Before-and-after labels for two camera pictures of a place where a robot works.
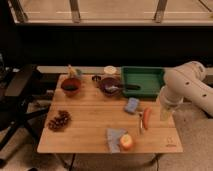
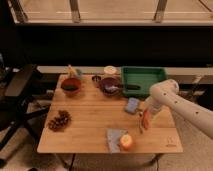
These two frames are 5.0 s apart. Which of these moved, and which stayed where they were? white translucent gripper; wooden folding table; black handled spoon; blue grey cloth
Moved: white translucent gripper
Stayed: wooden folding table; black handled spoon; blue grey cloth
